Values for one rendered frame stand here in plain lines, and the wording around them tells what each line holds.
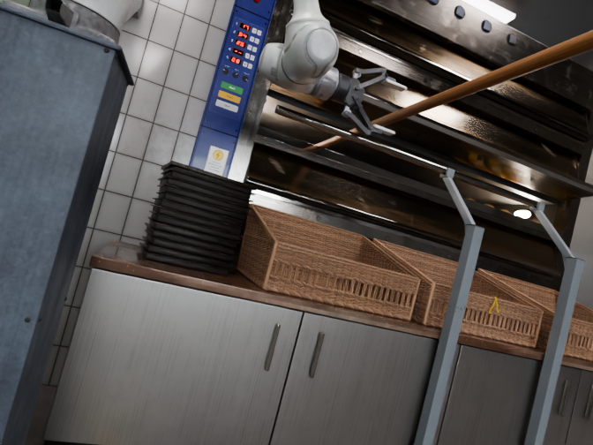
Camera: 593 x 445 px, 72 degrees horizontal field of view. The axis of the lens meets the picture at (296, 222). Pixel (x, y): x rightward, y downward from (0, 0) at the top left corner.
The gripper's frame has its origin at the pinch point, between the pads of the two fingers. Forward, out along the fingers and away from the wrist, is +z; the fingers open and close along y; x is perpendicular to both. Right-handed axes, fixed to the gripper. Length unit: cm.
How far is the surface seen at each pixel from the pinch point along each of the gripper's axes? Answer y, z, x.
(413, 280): 47, 31, -16
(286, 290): 59, -14, -14
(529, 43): -88, 99, -66
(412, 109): 0.9, 1.6, 6.9
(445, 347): 65, 42, -6
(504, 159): -19, 89, -53
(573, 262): 26, 90, -7
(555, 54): 1, 2, 51
